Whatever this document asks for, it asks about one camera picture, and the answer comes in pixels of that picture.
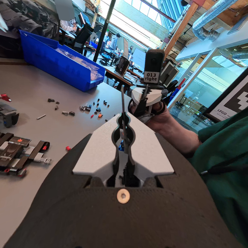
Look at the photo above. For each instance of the person's right hand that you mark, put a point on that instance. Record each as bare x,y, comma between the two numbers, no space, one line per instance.
164,121

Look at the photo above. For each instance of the light grey lego axle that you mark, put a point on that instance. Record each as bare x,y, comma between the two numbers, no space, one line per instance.
41,116

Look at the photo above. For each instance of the wooden desk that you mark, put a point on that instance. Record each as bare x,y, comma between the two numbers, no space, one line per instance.
116,74

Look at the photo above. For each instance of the dark printed box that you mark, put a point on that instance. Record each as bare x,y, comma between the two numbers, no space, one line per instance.
122,65

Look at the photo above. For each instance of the silver air duct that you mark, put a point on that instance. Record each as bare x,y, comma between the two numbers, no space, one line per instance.
205,23

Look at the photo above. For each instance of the partly built lego car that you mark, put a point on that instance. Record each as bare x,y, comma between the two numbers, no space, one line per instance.
8,116

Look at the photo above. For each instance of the black office chair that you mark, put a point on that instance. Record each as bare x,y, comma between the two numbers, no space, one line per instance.
82,36

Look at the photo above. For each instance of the dark grey lego axle connector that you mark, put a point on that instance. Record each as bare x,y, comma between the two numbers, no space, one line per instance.
72,113

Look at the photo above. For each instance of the black computer monitor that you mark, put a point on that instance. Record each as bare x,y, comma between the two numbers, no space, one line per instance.
83,18

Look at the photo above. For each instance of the car printed lego box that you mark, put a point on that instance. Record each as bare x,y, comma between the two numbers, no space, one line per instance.
29,15

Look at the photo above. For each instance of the framed black white sign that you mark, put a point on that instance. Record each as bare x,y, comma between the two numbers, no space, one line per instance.
235,100

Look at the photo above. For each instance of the dark grey lego liftarm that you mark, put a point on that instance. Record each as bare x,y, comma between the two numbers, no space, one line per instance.
50,100

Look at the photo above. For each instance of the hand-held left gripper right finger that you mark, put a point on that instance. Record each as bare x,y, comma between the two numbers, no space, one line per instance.
149,155

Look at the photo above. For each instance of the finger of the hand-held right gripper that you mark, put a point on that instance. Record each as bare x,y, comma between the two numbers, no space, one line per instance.
155,96
136,95

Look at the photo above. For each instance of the black grey lego module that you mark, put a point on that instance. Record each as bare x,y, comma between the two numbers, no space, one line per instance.
17,151

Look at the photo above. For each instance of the white board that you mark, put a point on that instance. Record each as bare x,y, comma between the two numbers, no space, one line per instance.
138,57

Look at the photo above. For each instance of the grey lego frame assembly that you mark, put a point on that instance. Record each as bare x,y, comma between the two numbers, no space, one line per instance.
85,108

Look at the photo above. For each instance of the black pole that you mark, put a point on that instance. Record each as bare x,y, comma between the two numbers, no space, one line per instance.
104,29

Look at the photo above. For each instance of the person's green shirt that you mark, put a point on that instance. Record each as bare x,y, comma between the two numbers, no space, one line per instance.
222,155

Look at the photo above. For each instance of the blue plastic bin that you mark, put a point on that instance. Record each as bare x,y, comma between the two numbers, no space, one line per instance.
58,67

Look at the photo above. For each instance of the grey computer monitor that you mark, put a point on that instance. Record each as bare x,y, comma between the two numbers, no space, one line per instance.
169,73

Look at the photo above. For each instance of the grey black lego subassembly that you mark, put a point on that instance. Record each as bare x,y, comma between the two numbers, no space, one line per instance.
122,102

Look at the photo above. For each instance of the wooden post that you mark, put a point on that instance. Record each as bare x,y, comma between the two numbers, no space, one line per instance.
180,27

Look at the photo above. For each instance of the small red lego bush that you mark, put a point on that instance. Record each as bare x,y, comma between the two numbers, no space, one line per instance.
67,148

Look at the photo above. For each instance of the person's right forearm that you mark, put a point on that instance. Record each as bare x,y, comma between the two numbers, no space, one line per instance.
184,141

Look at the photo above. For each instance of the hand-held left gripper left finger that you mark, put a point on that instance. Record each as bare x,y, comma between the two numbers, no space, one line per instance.
96,155

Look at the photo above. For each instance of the pile of clear plastic bags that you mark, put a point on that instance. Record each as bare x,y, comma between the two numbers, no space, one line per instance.
77,61

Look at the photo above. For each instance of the light grey lego axle connector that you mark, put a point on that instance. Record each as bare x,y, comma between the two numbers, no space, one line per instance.
65,112

